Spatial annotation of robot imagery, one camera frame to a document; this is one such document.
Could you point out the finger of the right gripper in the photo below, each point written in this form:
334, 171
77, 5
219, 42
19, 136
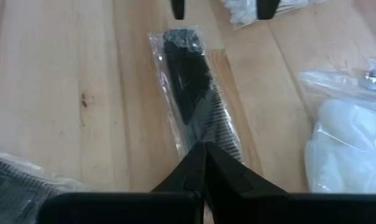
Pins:
177, 7
268, 7

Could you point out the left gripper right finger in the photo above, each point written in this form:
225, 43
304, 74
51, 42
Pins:
228, 180

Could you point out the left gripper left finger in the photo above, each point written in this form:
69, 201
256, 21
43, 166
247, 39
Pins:
187, 177

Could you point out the white vanity pack bag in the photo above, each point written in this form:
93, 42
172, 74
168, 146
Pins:
243, 14
346, 146

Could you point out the black comb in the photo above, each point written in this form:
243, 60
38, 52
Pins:
16, 183
187, 71

